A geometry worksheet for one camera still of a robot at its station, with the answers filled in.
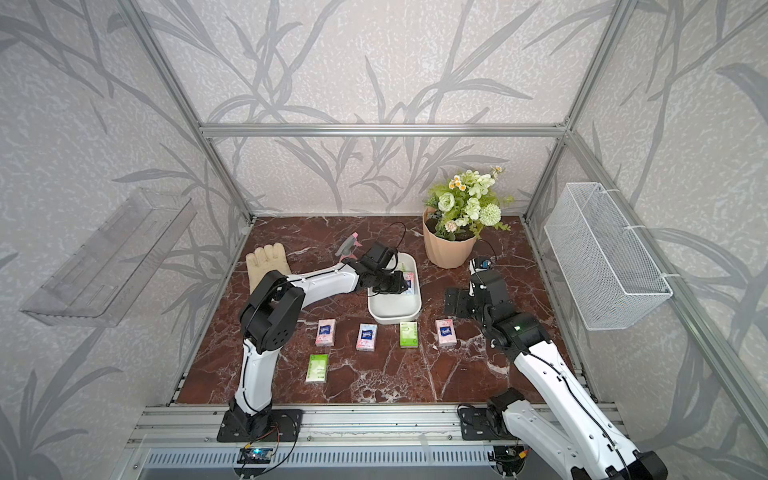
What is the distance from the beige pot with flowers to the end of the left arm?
177mm

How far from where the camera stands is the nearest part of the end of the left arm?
2.56ft

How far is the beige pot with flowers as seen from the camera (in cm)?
84
